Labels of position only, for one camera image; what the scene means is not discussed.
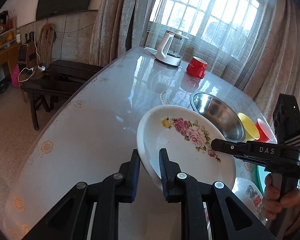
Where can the large white double-happiness plate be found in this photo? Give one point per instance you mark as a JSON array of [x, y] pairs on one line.
[[250, 195]]

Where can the yellow plastic bowl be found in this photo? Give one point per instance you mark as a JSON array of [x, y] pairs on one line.
[[251, 131]]

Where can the beige curtain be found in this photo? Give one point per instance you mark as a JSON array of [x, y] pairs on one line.
[[119, 26], [273, 67]]

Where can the right beige curtain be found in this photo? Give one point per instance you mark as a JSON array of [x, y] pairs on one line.
[[273, 67]]

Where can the dark wooden bench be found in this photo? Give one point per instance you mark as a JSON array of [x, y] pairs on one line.
[[61, 79]]

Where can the bamboo chair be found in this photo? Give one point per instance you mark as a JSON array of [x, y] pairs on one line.
[[45, 43]]

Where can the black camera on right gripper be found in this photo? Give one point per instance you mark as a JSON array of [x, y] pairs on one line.
[[286, 121]]

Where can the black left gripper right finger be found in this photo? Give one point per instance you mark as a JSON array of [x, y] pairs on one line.
[[208, 210]]

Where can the teal plate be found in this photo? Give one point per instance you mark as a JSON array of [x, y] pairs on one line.
[[261, 175]]

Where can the small white rose plate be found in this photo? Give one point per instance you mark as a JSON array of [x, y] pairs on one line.
[[187, 138]]

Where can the white glass electric kettle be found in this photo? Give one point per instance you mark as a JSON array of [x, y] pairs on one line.
[[171, 48]]

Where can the steel mixing bowl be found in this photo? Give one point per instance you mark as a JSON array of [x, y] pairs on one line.
[[220, 114]]

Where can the red mug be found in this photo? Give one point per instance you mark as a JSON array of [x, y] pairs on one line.
[[197, 67]]

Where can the red plastic bowl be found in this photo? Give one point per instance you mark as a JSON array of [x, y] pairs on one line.
[[264, 131]]

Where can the left beige curtain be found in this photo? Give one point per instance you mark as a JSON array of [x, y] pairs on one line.
[[119, 26]]

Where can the wooden cabinet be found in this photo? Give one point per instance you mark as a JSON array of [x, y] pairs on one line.
[[9, 49]]

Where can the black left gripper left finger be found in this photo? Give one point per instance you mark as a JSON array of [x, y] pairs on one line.
[[91, 211]]

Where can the person's right hand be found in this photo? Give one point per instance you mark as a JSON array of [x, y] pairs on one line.
[[273, 204]]

